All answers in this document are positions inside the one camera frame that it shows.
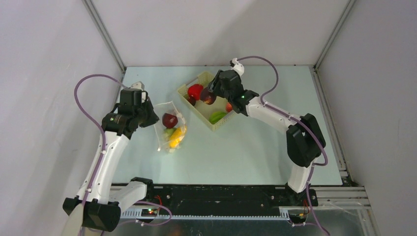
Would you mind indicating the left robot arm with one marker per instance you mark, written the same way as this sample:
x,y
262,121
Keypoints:
x,y
94,206

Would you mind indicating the orange peach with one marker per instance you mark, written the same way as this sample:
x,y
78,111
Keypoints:
x,y
228,107

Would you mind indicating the small circuit board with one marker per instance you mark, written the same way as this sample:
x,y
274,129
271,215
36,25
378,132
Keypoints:
x,y
150,212

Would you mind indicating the clear zip top bag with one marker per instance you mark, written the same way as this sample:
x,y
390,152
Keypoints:
x,y
160,109

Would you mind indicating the red bell pepper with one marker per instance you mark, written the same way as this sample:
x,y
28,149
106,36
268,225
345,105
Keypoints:
x,y
194,91

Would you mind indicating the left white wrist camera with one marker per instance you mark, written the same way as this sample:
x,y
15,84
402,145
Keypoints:
x,y
138,85

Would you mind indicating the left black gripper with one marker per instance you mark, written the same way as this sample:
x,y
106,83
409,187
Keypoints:
x,y
153,118

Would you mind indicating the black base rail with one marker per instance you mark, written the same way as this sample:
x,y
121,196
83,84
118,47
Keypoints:
x,y
228,200

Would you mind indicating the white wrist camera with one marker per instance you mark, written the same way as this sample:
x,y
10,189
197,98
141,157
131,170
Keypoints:
x,y
237,66
138,85

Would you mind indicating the green cabbage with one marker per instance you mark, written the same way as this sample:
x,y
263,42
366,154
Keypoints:
x,y
168,132

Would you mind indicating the dark red apple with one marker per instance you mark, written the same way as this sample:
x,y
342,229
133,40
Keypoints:
x,y
207,97

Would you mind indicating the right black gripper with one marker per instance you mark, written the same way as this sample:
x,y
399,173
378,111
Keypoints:
x,y
215,86

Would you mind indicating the green leafy vegetable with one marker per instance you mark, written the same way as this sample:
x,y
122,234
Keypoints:
x,y
216,117

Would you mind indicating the red yellow apple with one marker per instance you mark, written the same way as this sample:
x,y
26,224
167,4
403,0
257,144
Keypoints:
x,y
169,120

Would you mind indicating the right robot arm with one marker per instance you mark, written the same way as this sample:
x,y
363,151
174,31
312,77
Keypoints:
x,y
304,138

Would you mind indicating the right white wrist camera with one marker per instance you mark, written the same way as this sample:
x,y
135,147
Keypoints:
x,y
237,66

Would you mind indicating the cream perforated plastic basket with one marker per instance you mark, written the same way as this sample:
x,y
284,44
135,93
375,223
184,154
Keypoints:
x,y
202,110

